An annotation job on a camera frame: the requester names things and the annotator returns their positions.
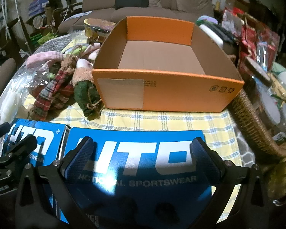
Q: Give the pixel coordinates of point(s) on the clear plastic bag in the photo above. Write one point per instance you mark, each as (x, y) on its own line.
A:
(12, 95)

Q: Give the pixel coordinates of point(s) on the jar with dark lid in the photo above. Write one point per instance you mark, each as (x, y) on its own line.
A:
(258, 69)

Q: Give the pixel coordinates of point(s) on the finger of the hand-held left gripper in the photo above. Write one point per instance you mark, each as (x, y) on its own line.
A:
(0, 130)
(22, 146)

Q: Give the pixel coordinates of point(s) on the green plastic bag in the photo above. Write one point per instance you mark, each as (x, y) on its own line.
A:
(43, 38)

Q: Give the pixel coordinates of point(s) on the round tin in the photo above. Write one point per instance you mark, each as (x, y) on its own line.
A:
(39, 20)

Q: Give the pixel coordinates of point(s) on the black cushion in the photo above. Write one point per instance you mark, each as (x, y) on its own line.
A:
(131, 0)

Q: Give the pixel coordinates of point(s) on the large blue printed box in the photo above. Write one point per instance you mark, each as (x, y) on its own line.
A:
(133, 138)

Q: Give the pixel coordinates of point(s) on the brown sofa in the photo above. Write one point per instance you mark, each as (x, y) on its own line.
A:
(143, 12)

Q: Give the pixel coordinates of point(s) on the yellow checked tablecloth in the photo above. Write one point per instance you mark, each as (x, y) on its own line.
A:
(157, 120)

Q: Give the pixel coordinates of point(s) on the small blue printed box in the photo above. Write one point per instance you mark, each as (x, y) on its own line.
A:
(47, 136)

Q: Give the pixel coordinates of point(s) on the orange cardboard box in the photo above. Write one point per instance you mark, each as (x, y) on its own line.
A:
(181, 93)

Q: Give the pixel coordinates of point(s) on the pink-eared plush rabbit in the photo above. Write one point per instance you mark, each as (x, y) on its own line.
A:
(93, 50)

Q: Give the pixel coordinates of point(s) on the wicker basket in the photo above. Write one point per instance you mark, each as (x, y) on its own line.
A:
(250, 119)

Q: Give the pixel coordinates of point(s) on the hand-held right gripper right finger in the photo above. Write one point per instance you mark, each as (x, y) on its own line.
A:
(205, 157)

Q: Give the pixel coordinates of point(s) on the dark wooden chair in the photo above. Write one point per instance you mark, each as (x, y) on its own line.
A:
(13, 35)

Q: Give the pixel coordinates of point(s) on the green-clothed plush doll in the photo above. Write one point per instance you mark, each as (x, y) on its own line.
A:
(85, 93)

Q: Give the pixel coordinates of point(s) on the plaid snowman doll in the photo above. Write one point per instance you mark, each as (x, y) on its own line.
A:
(51, 93)

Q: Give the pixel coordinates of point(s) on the red snack packets pile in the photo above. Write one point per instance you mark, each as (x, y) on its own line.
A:
(250, 33)

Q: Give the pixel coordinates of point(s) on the pink plush doll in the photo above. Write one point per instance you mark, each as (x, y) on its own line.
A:
(44, 58)

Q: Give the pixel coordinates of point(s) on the gold-rimmed floral bowl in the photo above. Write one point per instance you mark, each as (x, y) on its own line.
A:
(97, 27)

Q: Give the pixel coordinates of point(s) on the clear plastic containers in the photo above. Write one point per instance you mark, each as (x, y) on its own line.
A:
(274, 109)

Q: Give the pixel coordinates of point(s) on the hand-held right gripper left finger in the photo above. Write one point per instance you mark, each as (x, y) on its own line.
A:
(83, 152)

